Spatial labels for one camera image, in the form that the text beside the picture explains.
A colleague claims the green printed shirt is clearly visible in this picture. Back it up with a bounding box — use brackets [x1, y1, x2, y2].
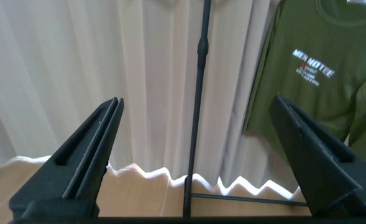
[242, 0, 366, 170]

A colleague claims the black clothes rack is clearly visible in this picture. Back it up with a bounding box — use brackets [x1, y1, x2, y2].
[182, 0, 308, 218]

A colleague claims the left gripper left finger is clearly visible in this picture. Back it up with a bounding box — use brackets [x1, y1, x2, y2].
[8, 96, 125, 219]

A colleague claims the beige curtain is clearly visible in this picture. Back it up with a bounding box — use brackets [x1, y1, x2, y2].
[0, 0, 357, 200]

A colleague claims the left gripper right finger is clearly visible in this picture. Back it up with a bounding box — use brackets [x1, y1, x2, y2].
[268, 95, 366, 218]

